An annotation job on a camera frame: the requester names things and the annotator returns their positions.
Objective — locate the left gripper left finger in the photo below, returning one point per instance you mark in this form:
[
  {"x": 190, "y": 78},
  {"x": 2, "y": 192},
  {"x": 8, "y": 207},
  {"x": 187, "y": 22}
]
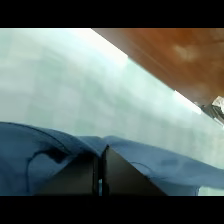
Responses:
[{"x": 78, "y": 180}]

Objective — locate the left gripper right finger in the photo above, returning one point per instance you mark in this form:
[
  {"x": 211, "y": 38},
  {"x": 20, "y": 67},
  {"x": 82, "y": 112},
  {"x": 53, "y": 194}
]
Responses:
[{"x": 125, "y": 178}]

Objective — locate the blue T-shirt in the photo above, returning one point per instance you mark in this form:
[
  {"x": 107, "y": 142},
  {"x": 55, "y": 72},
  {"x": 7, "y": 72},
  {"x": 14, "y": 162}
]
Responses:
[{"x": 30, "y": 160}]

